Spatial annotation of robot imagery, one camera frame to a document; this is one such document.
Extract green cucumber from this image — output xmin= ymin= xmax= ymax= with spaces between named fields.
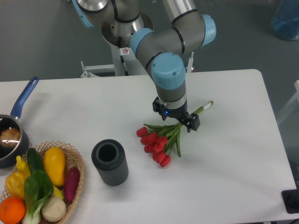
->
xmin=26 ymin=147 xmax=44 ymax=173

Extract brown bread roll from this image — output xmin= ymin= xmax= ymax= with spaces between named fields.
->
xmin=0 ymin=128 xmax=21 ymax=147

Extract green bok choy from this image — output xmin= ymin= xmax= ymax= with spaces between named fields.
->
xmin=22 ymin=170 xmax=53 ymax=224

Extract black device at table edge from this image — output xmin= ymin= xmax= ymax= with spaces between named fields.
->
xmin=281 ymin=189 xmax=299 ymax=214

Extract small yellow pepper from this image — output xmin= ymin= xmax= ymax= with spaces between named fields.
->
xmin=16 ymin=155 xmax=30 ymax=178

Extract purple eggplant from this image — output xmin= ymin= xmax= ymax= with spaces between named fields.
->
xmin=63 ymin=167 xmax=80 ymax=203

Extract yellow bell pepper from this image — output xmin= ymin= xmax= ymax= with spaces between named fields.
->
xmin=5 ymin=172 xmax=25 ymax=199

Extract yellow squash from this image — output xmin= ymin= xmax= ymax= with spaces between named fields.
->
xmin=43 ymin=147 xmax=66 ymax=187

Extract dark grey ribbed vase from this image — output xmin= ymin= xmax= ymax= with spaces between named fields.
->
xmin=91 ymin=139 xmax=128 ymax=186

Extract blue handled saucepan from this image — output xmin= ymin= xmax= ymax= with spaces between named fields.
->
xmin=0 ymin=77 xmax=39 ymax=168

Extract orange fruit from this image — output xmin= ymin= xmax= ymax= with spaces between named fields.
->
xmin=0 ymin=197 xmax=26 ymax=224

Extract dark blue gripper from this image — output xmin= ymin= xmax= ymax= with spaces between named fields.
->
xmin=152 ymin=97 xmax=200 ymax=133

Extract yellow banana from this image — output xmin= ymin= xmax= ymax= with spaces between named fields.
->
xmin=52 ymin=186 xmax=64 ymax=200

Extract blue translucent container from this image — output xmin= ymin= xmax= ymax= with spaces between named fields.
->
xmin=271 ymin=0 xmax=299 ymax=41

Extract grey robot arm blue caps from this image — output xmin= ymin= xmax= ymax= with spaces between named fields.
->
xmin=73 ymin=0 xmax=216 ymax=131

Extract red tulip bouquet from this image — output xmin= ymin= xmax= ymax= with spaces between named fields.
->
xmin=136 ymin=100 xmax=214 ymax=169

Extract beige garlic bulb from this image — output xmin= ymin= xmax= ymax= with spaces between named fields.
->
xmin=42 ymin=196 xmax=66 ymax=222

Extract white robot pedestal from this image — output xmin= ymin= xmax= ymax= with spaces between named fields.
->
xmin=80 ymin=11 xmax=196 ymax=78

